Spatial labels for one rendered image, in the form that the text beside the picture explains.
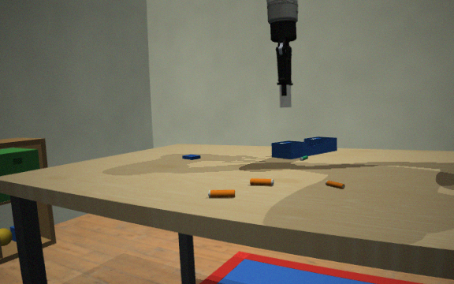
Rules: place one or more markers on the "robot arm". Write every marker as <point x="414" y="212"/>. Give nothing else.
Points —
<point x="280" y="10"/>

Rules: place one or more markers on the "blue rectangular block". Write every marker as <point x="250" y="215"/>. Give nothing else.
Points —
<point x="191" y="157"/>

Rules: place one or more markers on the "blue three-compartment bin rack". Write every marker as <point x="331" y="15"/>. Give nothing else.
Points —
<point x="297" y="149"/>

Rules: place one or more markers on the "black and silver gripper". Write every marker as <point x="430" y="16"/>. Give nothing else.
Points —
<point x="285" y="32"/>

